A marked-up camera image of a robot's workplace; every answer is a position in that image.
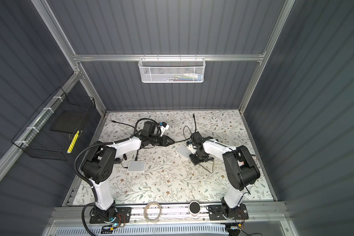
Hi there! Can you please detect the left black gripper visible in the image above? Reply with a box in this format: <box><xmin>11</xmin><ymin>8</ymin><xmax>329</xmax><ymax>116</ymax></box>
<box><xmin>148</xmin><ymin>135</ymin><xmax>175</xmax><ymax>147</ymax></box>

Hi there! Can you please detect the white network switch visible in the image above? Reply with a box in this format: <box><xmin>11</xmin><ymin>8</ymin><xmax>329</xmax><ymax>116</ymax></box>
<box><xmin>127</xmin><ymin>161</ymin><xmax>146</xmax><ymax>173</ymax></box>
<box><xmin>176</xmin><ymin>145</ymin><xmax>192</xmax><ymax>159</ymax></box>

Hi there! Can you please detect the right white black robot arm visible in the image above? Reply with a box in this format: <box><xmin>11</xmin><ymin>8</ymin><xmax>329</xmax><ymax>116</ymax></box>
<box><xmin>189</xmin><ymin>132</ymin><xmax>261</xmax><ymax>220</ymax></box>

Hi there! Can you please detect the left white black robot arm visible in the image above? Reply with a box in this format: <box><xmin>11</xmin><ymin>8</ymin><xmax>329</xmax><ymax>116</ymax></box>
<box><xmin>74</xmin><ymin>118</ymin><xmax>175</xmax><ymax>223</ymax></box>

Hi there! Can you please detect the clear tape roll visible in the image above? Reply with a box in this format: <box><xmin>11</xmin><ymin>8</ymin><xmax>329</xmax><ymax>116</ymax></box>
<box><xmin>143</xmin><ymin>202</ymin><xmax>162</xmax><ymax>222</ymax></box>

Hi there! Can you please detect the yellow green marker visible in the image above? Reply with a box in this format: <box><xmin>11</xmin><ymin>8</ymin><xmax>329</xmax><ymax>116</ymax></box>
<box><xmin>67</xmin><ymin>130</ymin><xmax>80</xmax><ymax>154</ymax></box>

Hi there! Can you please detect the black foam pad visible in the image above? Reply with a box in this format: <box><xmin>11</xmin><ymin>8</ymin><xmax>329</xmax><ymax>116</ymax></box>
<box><xmin>50</xmin><ymin>111</ymin><xmax>90</xmax><ymax>134</ymax></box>

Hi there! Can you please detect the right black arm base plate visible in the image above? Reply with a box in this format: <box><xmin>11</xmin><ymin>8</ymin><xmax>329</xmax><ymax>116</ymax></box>
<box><xmin>206</xmin><ymin>203</ymin><xmax>249</xmax><ymax>221</ymax></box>

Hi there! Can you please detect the white wire mesh basket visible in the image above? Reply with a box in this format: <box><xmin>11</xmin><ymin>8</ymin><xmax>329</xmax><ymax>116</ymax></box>
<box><xmin>138</xmin><ymin>58</ymin><xmax>206</xmax><ymax>83</ymax></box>

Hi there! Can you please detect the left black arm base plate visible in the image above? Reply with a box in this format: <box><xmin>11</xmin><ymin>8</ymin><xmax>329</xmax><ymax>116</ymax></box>
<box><xmin>89</xmin><ymin>206</ymin><xmax>132</xmax><ymax>227</ymax></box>

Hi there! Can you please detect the black wire basket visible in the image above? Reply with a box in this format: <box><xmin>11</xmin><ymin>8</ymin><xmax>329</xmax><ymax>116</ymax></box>
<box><xmin>12</xmin><ymin>88</ymin><xmax>96</xmax><ymax>161</ymax></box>

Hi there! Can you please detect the aluminium front rail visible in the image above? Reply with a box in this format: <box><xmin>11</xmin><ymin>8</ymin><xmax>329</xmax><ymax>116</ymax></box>
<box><xmin>47</xmin><ymin>202</ymin><xmax>290</xmax><ymax>227</ymax></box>

